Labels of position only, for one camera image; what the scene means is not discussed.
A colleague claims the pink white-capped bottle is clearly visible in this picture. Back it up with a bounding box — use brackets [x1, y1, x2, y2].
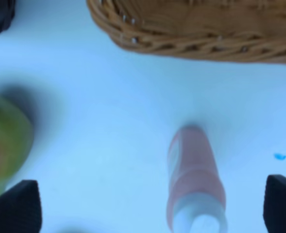
[166, 125, 228, 233]

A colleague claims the orange wicker basket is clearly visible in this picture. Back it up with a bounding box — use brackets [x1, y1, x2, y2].
[87, 0, 286, 64]

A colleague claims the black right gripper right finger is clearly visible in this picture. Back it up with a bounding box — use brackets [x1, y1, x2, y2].
[263, 175, 286, 233]

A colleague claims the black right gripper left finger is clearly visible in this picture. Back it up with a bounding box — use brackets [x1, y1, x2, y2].
[0, 180, 42, 233]

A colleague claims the green red pear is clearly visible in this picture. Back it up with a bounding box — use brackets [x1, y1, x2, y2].
[0, 95, 34, 195]

